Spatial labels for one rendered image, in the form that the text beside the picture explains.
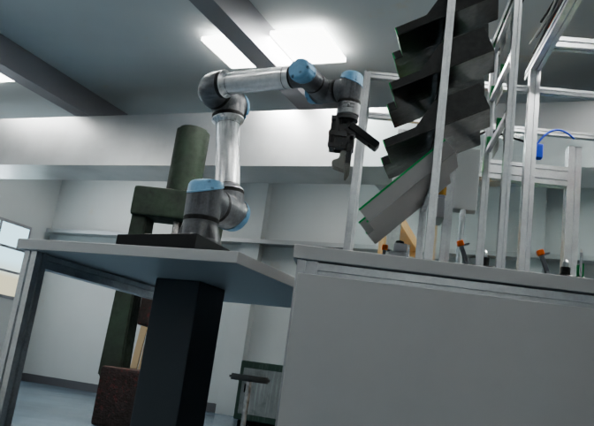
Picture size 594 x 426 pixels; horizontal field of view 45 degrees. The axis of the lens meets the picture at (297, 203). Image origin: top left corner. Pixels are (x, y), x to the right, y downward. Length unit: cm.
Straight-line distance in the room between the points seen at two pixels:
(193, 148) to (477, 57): 498
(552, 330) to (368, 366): 38
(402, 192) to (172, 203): 488
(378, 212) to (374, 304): 37
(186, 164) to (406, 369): 532
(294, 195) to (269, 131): 343
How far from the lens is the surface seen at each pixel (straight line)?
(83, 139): 847
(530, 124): 333
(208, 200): 231
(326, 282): 153
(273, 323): 1024
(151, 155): 782
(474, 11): 206
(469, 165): 344
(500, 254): 179
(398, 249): 252
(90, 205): 1245
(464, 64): 196
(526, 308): 156
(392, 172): 210
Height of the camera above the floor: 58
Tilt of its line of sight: 14 degrees up
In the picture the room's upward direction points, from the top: 8 degrees clockwise
